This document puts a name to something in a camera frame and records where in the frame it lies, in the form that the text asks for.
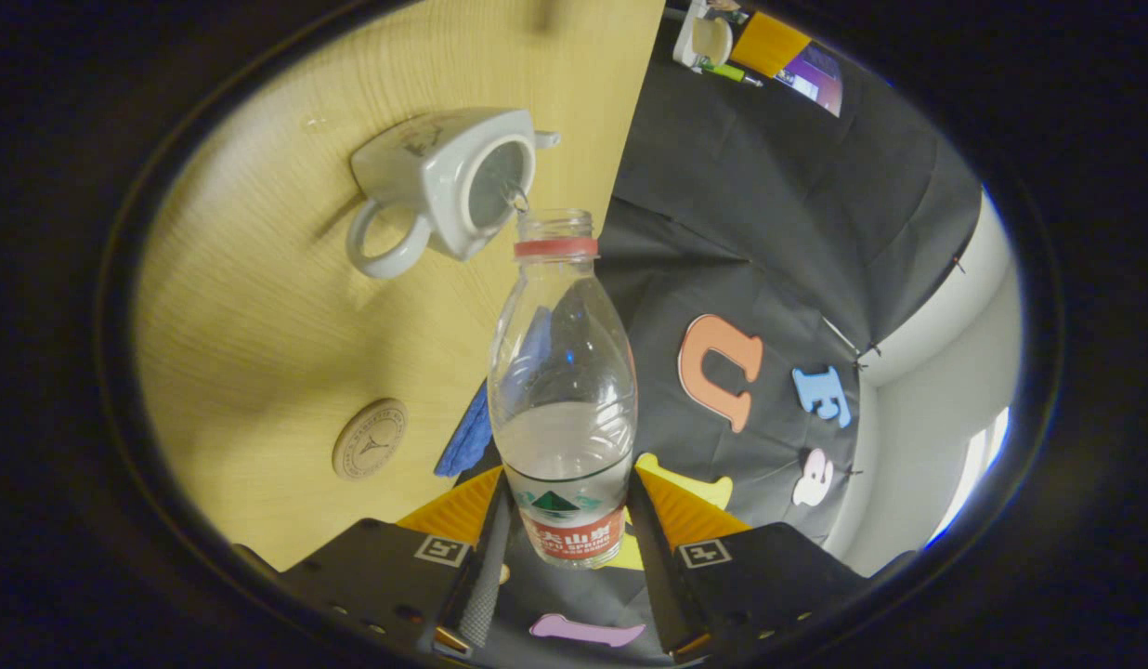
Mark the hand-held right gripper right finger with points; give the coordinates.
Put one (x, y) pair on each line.
(662, 595)

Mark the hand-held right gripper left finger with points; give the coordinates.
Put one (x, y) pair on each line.
(486, 595)

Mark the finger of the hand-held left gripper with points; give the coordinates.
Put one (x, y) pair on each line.
(769, 42)

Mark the round beige coaster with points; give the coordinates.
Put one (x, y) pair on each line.
(370, 439)

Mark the clear plastic water bottle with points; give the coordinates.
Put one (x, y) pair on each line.
(560, 372)

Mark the white teacup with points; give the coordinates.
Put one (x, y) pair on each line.
(416, 177)

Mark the green bottle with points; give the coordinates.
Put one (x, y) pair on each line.
(732, 72)

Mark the computer monitor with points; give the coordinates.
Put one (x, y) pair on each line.
(815, 79)

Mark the white side table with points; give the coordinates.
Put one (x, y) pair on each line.
(709, 42)

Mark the folded blue towel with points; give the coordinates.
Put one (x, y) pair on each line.
(467, 437)

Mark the ceiling light panel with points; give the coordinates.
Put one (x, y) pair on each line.
(978, 465)

